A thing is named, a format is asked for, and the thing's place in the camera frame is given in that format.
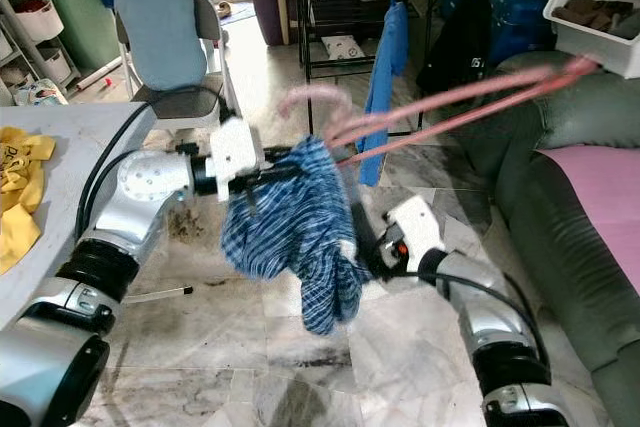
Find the blue plaid shirt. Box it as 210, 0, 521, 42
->
221, 136, 374, 339

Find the red clothes hanger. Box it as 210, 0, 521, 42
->
279, 54, 603, 170

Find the yellow shirt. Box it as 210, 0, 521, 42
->
0, 126, 57, 274

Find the grey folding chair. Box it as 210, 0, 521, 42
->
110, 0, 243, 136

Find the blue garment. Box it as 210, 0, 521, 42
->
359, 0, 412, 189

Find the dark green sofa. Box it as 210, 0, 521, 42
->
453, 51, 640, 427

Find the purple stool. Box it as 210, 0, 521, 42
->
247, 0, 302, 47

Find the white folding table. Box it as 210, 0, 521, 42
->
0, 101, 153, 330

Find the black drying rack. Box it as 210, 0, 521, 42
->
294, 0, 553, 140

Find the blue-grey chair cushion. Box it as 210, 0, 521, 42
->
114, 0, 212, 94

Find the black garment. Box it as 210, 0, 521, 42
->
419, 0, 498, 100

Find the colourful snack package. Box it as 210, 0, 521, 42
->
14, 76, 72, 107

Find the white drawer shelf unit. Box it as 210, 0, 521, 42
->
0, 0, 83, 100

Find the blue bag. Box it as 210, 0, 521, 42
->
489, 0, 558, 60

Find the white storage bin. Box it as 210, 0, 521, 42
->
542, 0, 640, 80

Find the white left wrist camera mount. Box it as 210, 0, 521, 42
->
207, 116, 267, 199

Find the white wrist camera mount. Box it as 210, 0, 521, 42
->
384, 194, 447, 264
207, 116, 267, 199

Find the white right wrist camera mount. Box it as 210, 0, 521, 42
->
384, 194, 447, 264

